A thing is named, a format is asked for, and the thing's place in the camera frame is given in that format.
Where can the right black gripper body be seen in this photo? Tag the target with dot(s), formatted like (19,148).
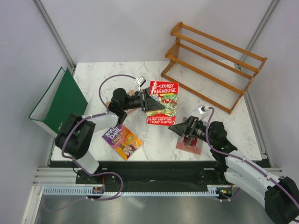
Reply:
(192,125)

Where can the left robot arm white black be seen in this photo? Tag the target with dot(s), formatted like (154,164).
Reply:
(75,135)

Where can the purple orange Roald Dahl book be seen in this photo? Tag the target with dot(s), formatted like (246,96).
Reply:
(122,140)

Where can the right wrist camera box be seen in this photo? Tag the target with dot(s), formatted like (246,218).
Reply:
(202,111)

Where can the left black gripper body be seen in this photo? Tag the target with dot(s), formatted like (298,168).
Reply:
(144,104)

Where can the green lever arch file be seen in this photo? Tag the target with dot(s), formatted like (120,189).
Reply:
(62,98)

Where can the pink red Shakespeare Story book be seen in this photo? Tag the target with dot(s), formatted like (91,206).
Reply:
(189,144)

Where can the tan illustrated book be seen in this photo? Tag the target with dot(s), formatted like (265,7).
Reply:
(132,93)

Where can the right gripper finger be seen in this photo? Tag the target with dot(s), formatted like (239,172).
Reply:
(178,129)
(188,121)

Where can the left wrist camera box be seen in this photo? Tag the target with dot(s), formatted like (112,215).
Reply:
(140,82)

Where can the orange wooden shelf rack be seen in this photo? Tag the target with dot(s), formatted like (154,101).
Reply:
(212,69)

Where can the white slotted cable duct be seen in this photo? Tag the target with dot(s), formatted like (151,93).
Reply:
(92,191)

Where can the red Treehouse book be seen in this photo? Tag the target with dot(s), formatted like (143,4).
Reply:
(165,93)

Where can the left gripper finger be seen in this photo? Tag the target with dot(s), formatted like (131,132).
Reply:
(153,105)
(146,91)

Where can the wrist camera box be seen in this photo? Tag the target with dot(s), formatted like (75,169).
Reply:
(140,82)
(202,111)

